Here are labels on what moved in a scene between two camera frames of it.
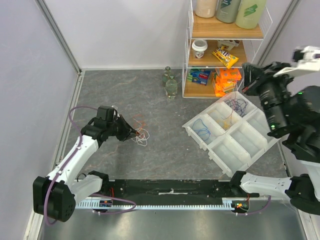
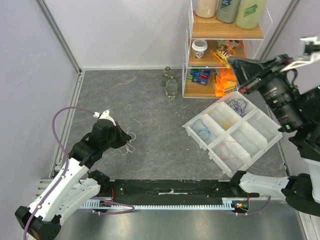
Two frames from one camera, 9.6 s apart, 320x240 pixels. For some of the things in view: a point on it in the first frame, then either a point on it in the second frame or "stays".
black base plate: x=173 y=188 stays
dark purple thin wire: x=239 y=105 stays
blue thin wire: x=203 y=132 stays
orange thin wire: x=134 y=124 to x=231 y=51
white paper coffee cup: x=199 y=46 stays
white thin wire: x=141 y=138 to x=129 y=148
